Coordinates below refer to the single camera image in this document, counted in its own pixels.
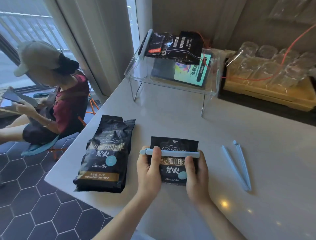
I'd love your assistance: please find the person's right forearm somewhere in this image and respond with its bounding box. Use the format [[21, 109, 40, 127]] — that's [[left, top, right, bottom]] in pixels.
[[196, 199, 246, 240]]

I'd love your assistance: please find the beige cap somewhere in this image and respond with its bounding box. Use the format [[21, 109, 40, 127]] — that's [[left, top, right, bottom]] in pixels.
[[13, 41, 63, 77]]

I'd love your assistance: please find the group of clear drinking glasses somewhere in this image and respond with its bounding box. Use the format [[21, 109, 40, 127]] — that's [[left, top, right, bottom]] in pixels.
[[225, 41, 316, 91]]

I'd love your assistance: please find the black mat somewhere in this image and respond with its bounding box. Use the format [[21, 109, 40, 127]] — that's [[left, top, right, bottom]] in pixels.
[[217, 57, 316, 127]]

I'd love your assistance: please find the small black coffee bag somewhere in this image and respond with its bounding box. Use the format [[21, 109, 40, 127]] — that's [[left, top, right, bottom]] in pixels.
[[150, 136, 199, 187]]

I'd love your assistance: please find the open light blue sealing clip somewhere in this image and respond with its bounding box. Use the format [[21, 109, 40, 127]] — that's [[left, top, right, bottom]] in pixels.
[[221, 140, 252, 192]]

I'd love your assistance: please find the light blue bag sealing clip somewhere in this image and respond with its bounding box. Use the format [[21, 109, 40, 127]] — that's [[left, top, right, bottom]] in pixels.
[[139, 148, 200, 159]]

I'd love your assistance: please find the crumpled black coffee bag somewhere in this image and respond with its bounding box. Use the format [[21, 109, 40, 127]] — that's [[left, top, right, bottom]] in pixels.
[[144, 31, 205, 65]]

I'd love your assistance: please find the orange-legged chair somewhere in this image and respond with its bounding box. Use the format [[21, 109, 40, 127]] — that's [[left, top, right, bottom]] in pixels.
[[21, 93, 101, 161]]

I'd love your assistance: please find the dark smartphone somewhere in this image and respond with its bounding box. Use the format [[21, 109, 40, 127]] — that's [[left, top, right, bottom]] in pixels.
[[2, 89, 39, 108]]

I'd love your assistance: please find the yellow tray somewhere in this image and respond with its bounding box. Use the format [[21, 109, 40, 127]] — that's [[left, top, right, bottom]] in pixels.
[[223, 49, 316, 112]]

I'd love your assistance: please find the red cable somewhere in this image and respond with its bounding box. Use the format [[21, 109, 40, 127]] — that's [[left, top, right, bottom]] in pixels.
[[195, 23, 316, 82]]

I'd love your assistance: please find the person's right hand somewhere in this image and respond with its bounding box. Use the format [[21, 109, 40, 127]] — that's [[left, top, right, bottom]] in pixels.
[[185, 150, 211, 206]]

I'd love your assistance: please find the beige curtain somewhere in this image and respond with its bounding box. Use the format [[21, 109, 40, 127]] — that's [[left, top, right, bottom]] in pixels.
[[44, 0, 135, 97]]

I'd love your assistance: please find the large black coffee bag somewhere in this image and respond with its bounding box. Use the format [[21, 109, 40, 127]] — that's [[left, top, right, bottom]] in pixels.
[[73, 114, 136, 194]]

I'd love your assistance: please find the clear acrylic shelf riser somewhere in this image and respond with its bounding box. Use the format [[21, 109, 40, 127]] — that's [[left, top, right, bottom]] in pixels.
[[124, 46, 223, 117]]

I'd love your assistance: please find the light blue clip on bag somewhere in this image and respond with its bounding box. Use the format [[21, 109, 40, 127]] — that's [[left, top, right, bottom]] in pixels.
[[138, 29, 154, 61]]

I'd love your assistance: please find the white balcony railing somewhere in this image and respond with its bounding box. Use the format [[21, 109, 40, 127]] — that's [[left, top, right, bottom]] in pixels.
[[0, 10, 72, 53]]

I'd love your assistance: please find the tablet with colourful screen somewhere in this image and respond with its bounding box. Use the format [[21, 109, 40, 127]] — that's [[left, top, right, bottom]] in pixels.
[[150, 49, 213, 87]]

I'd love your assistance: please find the person's left hand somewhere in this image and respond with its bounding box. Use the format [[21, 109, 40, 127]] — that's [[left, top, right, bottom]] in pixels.
[[136, 146, 162, 199]]

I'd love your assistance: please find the person's left forearm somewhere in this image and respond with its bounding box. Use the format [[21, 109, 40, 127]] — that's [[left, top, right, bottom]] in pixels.
[[92, 194, 155, 240]]

